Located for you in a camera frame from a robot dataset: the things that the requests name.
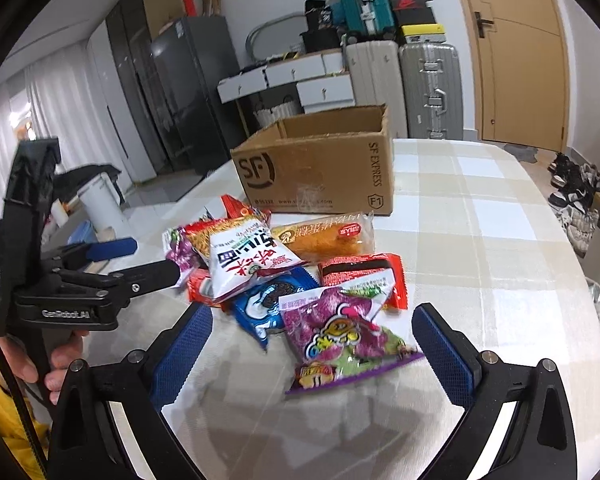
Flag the tall black cabinet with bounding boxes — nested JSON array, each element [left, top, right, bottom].
[[105, 0, 173, 176]]

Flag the red white snack packet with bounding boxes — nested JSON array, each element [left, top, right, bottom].
[[187, 268, 236, 307]]

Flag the beige checked tablecloth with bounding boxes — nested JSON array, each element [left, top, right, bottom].
[[45, 137, 600, 480]]

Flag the red logo shoe box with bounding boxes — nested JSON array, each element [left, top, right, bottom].
[[387, 0, 438, 28]]

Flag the black printed box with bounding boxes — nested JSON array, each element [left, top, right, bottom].
[[300, 0, 343, 53]]

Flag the person's left forearm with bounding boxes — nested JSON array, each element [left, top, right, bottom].
[[0, 345, 48, 466]]

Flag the dark refrigerator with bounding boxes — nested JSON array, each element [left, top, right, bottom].
[[150, 16, 243, 173]]

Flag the brown cardboard box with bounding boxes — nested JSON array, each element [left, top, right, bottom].
[[230, 105, 395, 216]]

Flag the silver suitcase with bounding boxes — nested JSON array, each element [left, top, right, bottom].
[[397, 42, 465, 140]]

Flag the wooden door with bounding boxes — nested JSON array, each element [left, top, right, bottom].
[[452, 0, 571, 153]]

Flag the beige suitcase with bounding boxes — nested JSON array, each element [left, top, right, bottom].
[[342, 39, 408, 138]]

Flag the blue plastic container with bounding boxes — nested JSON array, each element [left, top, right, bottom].
[[70, 220, 98, 253]]

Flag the white curtains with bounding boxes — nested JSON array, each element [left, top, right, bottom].
[[0, 57, 98, 231]]

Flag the large purple snack packet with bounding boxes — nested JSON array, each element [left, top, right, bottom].
[[278, 282, 425, 395]]

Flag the tall cardboard carton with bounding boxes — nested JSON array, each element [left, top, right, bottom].
[[140, 0, 186, 41]]

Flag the orange bread packet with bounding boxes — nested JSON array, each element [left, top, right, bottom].
[[271, 211, 376, 265]]

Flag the blue cookie packet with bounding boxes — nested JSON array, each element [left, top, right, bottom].
[[230, 266, 321, 352]]

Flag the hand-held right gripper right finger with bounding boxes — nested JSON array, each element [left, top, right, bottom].
[[412, 303, 576, 480]]

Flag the red black-striped snack packet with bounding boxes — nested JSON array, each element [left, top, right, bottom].
[[317, 253, 410, 311]]

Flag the woven laundry basket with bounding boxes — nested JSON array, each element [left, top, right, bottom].
[[252, 100, 303, 128]]

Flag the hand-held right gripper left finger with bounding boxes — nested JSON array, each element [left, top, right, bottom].
[[46, 303, 214, 480]]

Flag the person's left hand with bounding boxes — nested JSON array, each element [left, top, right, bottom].
[[44, 330, 90, 392]]

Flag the black plastic bag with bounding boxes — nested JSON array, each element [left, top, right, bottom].
[[55, 164, 123, 196]]

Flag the white desk with drawers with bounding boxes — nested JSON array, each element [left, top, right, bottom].
[[216, 50, 356, 115]]

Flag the yellow shoe box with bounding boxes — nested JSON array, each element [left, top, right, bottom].
[[399, 22, 443, 46]]

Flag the arched silver mirror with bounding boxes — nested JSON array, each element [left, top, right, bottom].
[[245, 12, 306, 68]]

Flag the pile of shoes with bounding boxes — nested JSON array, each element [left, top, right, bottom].
[[547, 152, 600, 261]]

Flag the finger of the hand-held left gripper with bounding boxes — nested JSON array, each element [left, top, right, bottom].
[[42, 238, 139, 273], [60, 259, 182, 311]]

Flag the white trash can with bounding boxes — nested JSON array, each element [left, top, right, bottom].
[[77, 172, 131, 233]]

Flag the white noodle snack packet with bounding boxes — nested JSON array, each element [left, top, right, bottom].
[[185, 212, 295, 306]]

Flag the small purple snack packet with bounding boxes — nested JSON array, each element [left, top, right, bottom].
[[161, 226, 203, 290]]

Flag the grey floor cloth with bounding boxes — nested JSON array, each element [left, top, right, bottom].
[[502, 142, 541, 162]]

